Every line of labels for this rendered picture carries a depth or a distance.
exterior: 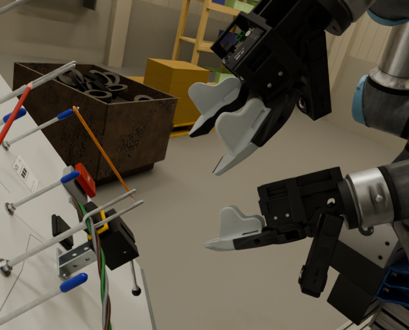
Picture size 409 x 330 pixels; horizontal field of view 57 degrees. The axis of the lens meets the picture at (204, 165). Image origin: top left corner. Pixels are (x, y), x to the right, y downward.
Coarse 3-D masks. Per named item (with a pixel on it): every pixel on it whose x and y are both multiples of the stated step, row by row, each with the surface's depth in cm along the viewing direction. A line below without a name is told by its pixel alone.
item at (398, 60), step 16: (400, 32) 80; (400, 48) 81; (384, 64) 85; (400, 64) 82; (368, 80) 89; (384, 80) 85; (400, 80) 84; (368, 96) 89; (384, 96) 86; (400, 96) 85; (352, 112) 93; (368, 112) 90; (384, 112) 88; (400, 112) 86; (384, 128) 91; (400, 128) 88
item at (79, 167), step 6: (78, 168) 66; (84, 168) 69; (84, 174) 66; (78, 180) 64; (84, 180) 65; (90, 180) 68; (84, 186) 65; (90, 186) 66; (84, 192) 67; (90, 192) 66
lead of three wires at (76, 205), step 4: (72, 200) 38; (76, 200) 38; (72, 204) 38; (76, 204) 37; (80, 204) 37; (76, 208) 42; (80, 208) 37; (80, 212) 36; (84, 212) 36; (88, 220) 35; (88, 224) 35
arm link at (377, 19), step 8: (376, 0) 46; (384, 0) 45; (392, 0) 44; (400, 0) 44; (408, 0) 44; (376, 8) 47; (384, 8) 46; (392, 8) 46; (400, 8) 45; (408, 8) 44; (376, 16) 49; (384, 16) 48; (392, 16) 48; (400, 16) 48; (408, 16) 46; (384, 24) 51; (392, 24) 50
